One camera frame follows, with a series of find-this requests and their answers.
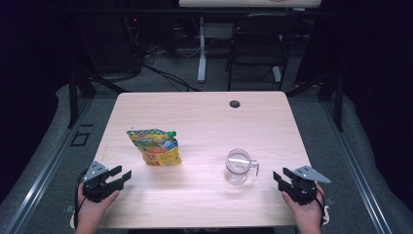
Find black chair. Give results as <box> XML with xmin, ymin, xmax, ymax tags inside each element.
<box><xmin>226</xmin><ymin>13</ymin><xmax>302</xmax><ymax>93</ymax></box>

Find yellow spouted pouch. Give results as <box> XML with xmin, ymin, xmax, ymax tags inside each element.
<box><xmin>126</xmin><ymin>128</ymin><xmax>183</xmax><ymax>168</ymax></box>

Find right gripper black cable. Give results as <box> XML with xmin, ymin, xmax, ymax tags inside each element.
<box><xmin>311</xmin><ymin>185</ymin><xmax>327</xmax><ymax>227</ymax></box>

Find dark computer case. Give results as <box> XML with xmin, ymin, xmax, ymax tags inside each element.
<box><xmin>77</xmin><ymin>15</ymin><xmax>142</xmax><ymax>75</ymax></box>

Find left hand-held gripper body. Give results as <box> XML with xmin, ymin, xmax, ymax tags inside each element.
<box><xmin>82</xmin><ymin>160</ymin><xmax>115</xmax><ymax>204</ymax></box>

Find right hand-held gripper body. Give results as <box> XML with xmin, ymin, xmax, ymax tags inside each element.
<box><xmin>285</xmin><ymin>165</ymin><xmax>332</xmax><ymax>207</ymax></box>

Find black floor cables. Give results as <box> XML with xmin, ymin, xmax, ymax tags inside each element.
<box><xmin>141</xmin><ymin>45</ymin><xmax>201</xmax><ymax>93</ymax></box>

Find person's right hand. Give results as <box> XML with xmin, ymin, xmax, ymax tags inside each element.
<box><xmin>282</xmin><ymin>183</ymin><xmax>325</xmax><ymax>228</ymax></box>

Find aluminium floor rail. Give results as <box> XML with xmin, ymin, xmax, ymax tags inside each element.
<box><xmin>320</xmin><ymin>99</ymin><xmax>394</xmax><ymax>234</ymax></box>
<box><xmin>2</xmin><ymin>97</ymin><xmax>95</xmax><ymax>234</ymax></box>

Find white background desk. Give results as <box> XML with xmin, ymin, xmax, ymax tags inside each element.
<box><xmin>178</xmin><ymin>0</ymin><xmax>322</xmax><ymax>84</ymax></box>

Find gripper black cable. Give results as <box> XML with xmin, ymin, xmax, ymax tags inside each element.
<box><xmin>311</xmin><ymin>185</ymin><xmax>327</xmax><ymax>227</ymax></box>
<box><xmin>73</xmin><ymin>169</ymin><xmax>90</xmax><ymax>230</ymax></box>

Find pale rectangular box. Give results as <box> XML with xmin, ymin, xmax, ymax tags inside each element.
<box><xmin>204</xmin><ymin>22</ymin><xmax>236</xmax><ymax>41</ymax></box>

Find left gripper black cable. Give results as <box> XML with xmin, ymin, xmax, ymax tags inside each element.
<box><xmin>73</xmin><ymin>169</ymin><xmax>90</xmax><ymax>230</ymax></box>

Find black metal stand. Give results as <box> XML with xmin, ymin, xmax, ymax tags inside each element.
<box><xmin>66</xmin><ymin>68</ymin><xmax>129</xmax><ymax>130</ymax></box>
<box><xmin>285</xmin><ymin>68</ymin><xmax>345</xmax><ymax>133</ymax></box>

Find person's left hand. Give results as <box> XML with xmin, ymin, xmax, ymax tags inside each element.
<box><xmin>76</xmin><ymin>183</ymin><xmax>121</xmax><ymax>227</ymax></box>

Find clear glass jar with lid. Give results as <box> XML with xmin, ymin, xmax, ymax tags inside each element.
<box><xmin>223</xmin><ymin>148</ymin><xmax>260</xmax><ymax>186</ymax></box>

